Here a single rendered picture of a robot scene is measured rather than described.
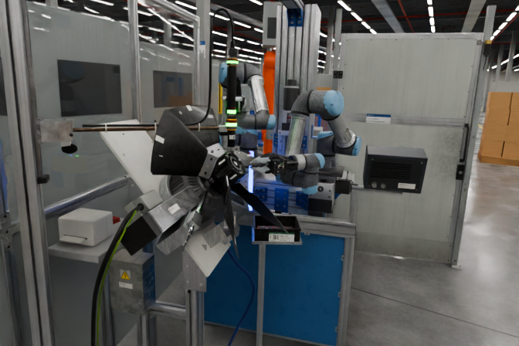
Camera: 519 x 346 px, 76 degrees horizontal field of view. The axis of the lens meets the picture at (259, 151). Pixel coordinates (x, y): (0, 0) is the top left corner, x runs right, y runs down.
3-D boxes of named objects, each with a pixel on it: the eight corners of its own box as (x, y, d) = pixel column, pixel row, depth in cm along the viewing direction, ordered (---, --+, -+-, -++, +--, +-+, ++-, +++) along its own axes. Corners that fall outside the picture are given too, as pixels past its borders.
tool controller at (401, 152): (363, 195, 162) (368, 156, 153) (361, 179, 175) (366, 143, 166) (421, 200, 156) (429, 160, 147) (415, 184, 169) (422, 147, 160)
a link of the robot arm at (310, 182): (300, 188, 169) (301, 167, 167) (320, 192, 163) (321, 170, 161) (292, 191, 163) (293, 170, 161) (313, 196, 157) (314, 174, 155)
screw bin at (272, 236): (253, 242, 154) (253, 228, 153) (252, 228, 171) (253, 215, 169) (300, 243, 155) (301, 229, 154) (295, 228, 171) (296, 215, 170)
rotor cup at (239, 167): (216, 201, 127) (242, 182, 123) (193, 171, 127) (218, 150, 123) (228, 190, 140) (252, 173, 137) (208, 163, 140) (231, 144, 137)
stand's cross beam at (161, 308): (148, 313, 145) (147, 304, 144) (153, 307, 149) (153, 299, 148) (188, 320, 141) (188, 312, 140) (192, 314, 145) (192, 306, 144)
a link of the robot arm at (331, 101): (341, 140, 206) (311, 84, 165) (365, 143, 197) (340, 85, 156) (335, 157, 202) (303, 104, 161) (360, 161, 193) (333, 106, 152)
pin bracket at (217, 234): (201, 235, 133) (218, 224, 131) (208, 232, 139) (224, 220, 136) (210, 248, 133) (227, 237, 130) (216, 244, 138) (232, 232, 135)
